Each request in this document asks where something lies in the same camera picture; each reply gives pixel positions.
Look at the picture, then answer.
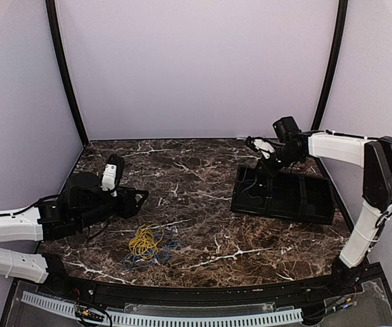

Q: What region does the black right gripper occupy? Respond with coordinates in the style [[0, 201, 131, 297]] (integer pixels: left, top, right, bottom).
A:
[[254, 144, 303, 179]]

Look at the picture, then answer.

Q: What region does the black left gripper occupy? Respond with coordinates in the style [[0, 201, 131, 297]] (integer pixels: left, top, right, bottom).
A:
[[77, 185, 149, 230]]

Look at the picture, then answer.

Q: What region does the white thin cable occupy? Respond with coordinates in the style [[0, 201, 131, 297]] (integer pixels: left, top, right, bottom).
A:
[[239, 168, 268, 205]]

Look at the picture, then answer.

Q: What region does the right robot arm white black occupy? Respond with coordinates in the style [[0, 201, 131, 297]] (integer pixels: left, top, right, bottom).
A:
[[245, 116, 392, 296]]

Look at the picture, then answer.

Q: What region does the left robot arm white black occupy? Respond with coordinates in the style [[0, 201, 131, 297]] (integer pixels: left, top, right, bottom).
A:
[[0, 172, 149, 297]]

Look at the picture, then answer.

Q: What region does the black three-compartment tray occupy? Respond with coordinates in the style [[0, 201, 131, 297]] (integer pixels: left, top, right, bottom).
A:
[[230, 166, 335, 225]]

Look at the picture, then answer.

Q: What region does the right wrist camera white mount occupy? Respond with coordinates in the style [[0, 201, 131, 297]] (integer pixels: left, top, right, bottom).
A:
[[245, 136, 276, 159]]

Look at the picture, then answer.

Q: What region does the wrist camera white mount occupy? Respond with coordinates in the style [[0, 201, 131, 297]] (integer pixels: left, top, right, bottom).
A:
[[245, 136, 276, 159], [101, 154, 125, 197]]

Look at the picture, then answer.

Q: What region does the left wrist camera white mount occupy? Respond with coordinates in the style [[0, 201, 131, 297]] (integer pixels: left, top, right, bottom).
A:
[[101, 154, 125, 197]]

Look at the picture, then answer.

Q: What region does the yellow cable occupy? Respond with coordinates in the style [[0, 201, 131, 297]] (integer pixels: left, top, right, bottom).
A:
[[128, 224, 165, 259]]

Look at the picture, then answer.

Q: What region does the blue cable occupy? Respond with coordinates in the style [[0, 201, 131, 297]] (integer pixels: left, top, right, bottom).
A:
[[120, 227, 186, 273]]

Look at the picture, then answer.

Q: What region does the white slotted cable duct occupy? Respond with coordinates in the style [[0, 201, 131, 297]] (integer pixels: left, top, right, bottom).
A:
[[21, 292, 303, 326]]

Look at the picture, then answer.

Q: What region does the black curved front rail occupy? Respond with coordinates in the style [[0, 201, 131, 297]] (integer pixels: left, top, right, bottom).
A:
[[38, 276, 362, 308]]

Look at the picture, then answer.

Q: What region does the right black frame post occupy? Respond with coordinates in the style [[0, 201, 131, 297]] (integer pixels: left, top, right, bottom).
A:
[[311, 0, 348, 130]]

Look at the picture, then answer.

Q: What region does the black frame post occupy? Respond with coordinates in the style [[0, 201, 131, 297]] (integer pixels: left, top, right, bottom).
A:
[[45, 0, 89, 147], [311, 0, 348, 130]]

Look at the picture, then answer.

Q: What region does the left black frame post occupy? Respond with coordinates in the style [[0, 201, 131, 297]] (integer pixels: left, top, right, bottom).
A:
[[45, 0, 89, 147]]

